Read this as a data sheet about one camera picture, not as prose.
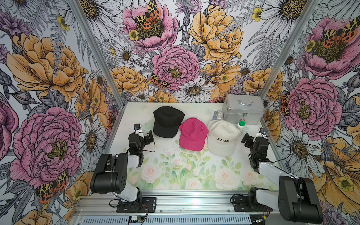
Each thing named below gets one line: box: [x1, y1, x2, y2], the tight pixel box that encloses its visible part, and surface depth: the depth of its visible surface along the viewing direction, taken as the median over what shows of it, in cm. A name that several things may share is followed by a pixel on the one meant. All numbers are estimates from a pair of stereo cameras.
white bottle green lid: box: [238, 118, 246, 127], surface depth 100 cm
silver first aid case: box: [222, 93, 265, 125], surface depth 104 cm
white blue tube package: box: [212, 108, 225, 121], surface depth 114 cm
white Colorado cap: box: [207, 120, 242, 157], surface depth 96 cm
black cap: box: [152, 106, 185, 138], surface depth 103 cm
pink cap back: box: [179, 117, 209, 152], surface depth 100 cm
